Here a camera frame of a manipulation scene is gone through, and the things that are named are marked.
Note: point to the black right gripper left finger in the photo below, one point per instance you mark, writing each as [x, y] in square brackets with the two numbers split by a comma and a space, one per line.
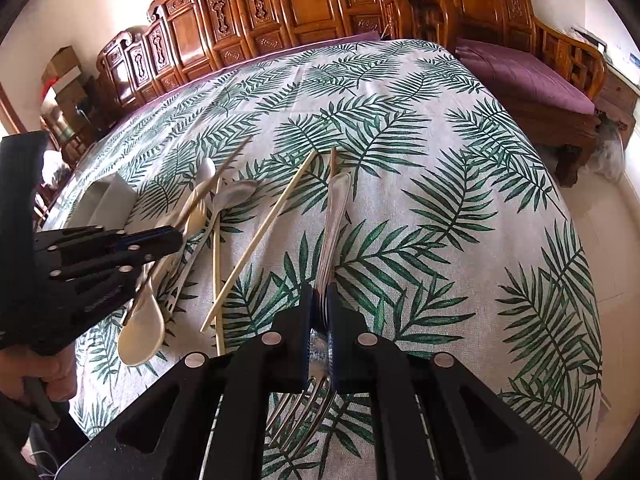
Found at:
[205, 417]

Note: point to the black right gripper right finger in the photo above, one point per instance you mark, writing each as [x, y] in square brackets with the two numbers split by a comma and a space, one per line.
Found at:
[432, 418]

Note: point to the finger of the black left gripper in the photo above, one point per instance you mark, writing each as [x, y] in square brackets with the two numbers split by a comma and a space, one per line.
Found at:
[80, 252]

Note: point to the silver metal fork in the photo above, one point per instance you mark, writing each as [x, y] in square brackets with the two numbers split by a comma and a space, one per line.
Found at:
[297, 417]

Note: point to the person's left hand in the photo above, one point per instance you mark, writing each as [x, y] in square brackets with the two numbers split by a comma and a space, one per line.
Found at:
[58, 372]

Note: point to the white rectangular utensil holder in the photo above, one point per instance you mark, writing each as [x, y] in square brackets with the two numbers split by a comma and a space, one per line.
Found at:
[107, 202]

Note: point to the cream plastic spoon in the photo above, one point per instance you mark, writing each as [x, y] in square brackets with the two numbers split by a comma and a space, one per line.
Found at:
[144, 332]

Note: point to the long wooden chopstick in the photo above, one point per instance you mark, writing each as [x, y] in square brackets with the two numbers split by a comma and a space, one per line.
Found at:
[255, 241]

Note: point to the white plastic fork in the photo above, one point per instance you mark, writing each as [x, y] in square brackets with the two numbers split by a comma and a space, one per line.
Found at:
[206, 170]

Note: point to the cardboard boxes stack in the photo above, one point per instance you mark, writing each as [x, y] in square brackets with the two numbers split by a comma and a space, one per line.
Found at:
[62, 91]

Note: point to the palm leaf tablecloth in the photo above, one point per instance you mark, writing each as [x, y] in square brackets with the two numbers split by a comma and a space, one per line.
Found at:
[455, 237]

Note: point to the carved wooden long bench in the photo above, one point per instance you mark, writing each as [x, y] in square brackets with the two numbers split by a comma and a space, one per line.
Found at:
[188, 39]

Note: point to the purple seat cushion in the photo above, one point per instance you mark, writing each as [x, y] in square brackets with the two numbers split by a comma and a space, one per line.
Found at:
[517, 73]

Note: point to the carved wooden sofa bench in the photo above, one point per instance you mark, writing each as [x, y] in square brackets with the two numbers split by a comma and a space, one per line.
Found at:
[513, 24]

